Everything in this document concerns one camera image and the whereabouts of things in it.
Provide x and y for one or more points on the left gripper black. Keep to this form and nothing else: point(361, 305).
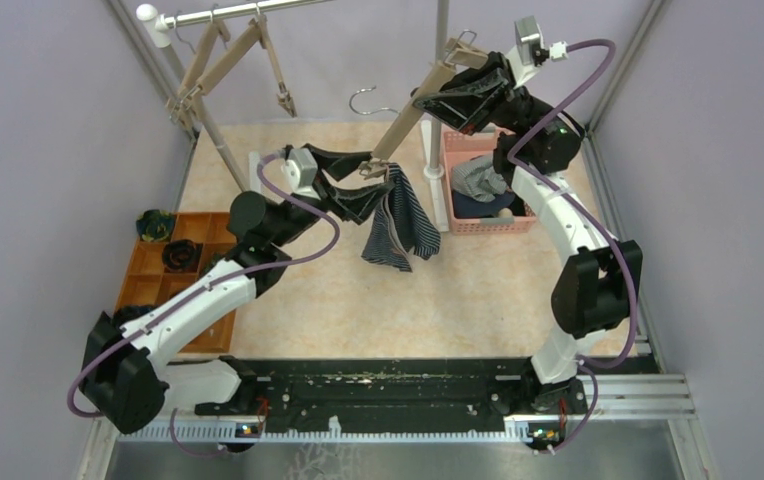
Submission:
point(352, 204)

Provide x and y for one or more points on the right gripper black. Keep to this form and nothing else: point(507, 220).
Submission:
point(474, 98)

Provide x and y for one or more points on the beige hanger holding pinstriped underwear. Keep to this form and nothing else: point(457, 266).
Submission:
point(458, 51)

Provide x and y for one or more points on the navy pinstriped underwear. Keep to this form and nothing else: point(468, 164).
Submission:
point(400, 227)

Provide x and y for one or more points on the navy underwear cream waistband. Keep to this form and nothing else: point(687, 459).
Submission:
point(465, 207)

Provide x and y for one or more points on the beige hanger holding navy underwear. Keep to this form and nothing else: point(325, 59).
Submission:
point(216, 71)

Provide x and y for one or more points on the beige clip hanger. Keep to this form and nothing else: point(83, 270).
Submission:
point(186, 106)

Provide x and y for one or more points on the grey striped underwear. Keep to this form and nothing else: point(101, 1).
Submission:
point(477, 179)

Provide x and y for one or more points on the beige hanger holding grey underwear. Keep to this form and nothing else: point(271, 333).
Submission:
point(284, 97)

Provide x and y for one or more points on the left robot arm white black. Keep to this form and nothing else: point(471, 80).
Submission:
point(129, 374)

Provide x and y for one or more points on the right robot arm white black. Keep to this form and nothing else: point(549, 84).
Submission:
point(597, 289)

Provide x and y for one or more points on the pink plastic basket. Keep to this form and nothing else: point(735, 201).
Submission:
point(456, 148)

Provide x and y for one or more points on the metal clothes rack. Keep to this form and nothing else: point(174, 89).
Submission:
point(230, 32)

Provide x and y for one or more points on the black rolled cloth in tray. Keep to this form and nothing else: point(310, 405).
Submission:
point(181, 256)

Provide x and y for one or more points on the dark patterned cloth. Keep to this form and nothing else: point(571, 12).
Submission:
point(155, 225)

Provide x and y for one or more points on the orange plastic tray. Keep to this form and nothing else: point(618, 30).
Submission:
point(147, 285)

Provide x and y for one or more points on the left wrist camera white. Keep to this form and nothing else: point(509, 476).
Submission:
point(300, 170)

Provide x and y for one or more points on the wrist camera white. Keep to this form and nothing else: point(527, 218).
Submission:
point(300, 170)
point(530, 52)

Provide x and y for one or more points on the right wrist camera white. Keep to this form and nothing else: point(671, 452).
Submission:
point(530, 52)

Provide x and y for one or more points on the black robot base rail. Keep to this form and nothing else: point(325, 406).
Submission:
point(392, 396)

